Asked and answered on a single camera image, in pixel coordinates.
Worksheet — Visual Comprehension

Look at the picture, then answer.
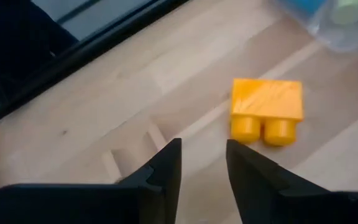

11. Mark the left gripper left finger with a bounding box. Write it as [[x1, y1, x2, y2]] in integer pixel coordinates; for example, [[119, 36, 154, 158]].
[[0, 138, 183, 224]]

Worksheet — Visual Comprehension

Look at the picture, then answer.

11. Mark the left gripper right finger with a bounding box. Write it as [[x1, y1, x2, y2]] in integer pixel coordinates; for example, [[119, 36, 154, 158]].
[[226, 139, 358, 224]]

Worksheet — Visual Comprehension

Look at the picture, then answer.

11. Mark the yellow stud block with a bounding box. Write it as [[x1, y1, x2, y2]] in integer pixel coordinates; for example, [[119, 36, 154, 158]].
[[229, 77, 305, 147]]

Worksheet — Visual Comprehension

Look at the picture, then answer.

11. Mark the blue rounded bar block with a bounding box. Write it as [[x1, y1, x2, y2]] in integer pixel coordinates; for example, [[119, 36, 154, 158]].
[[289, 0, 328, 15]]

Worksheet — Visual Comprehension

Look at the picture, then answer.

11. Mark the light green rounded bar block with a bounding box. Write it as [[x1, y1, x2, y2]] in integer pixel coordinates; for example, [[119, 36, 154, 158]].
[[331, 0, 358, 26]]

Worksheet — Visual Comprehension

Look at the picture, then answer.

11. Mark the small clear plastic bin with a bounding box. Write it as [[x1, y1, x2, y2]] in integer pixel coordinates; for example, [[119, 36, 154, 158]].
[[273, 0, 358, 53]]

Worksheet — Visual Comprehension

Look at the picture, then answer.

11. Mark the black partition panel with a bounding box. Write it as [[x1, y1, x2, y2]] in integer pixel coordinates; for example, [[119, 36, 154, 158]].
[[0, 0, 78, 116]]

